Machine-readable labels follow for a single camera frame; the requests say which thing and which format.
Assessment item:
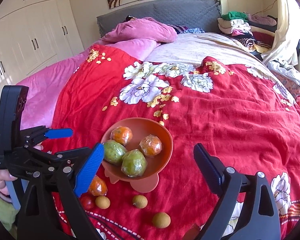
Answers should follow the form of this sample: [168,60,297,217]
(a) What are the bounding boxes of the pink fruit bowl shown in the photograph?
[101,118,173,193]

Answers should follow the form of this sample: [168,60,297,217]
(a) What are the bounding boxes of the white wardrobe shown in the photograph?
[0,0,84,95]

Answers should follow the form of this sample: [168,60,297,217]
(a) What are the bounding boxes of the pink quilt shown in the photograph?
[18,38,160,129]

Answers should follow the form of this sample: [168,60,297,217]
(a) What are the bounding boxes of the small orange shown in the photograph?
[139,134,162,158]

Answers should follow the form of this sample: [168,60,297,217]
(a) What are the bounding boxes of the wrapped orange in bowl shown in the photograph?
[110,126,133,146]

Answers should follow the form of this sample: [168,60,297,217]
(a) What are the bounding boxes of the green citrus fruit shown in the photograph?
[121,149,147,178]

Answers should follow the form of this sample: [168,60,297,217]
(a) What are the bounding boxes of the brown longan fruit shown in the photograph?
[133,195,148,209]
[95,196,110,210]
[152,212,171,229]

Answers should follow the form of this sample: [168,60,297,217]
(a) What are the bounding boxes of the beige bed cover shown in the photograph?
[145,33,296,104]

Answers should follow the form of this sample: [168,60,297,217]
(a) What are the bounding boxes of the green sleeve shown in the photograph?
[0,192,18,239]

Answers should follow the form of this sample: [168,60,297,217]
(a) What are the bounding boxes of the red cherry tomato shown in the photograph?
[79,193,95,211]

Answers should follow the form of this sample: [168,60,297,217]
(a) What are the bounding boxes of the grey padded headboard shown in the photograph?
[97,0,222,36]

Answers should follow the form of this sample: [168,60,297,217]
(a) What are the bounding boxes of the cream curtain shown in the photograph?
[262,0,300,66]

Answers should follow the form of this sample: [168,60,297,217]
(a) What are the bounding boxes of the pile of folded clothes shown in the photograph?
[217,11,277,54]

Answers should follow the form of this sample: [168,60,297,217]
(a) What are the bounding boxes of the pink pillow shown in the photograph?
[101,17,177,43]

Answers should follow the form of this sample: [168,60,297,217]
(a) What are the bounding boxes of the person's left hand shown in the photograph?
[0,170,17,196]

